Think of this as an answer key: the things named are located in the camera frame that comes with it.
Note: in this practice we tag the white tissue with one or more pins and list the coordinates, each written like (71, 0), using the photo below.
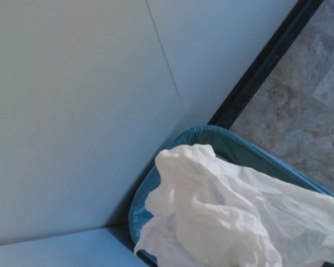
(225, 211)

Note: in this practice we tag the trash bin with blue liner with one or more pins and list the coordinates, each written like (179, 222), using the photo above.
(144, 211)

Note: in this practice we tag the grey vanity cabinet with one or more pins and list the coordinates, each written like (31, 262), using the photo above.
(53, 249)

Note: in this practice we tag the black baseboard by window wall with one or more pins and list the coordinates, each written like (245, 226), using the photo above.
(261, 64)

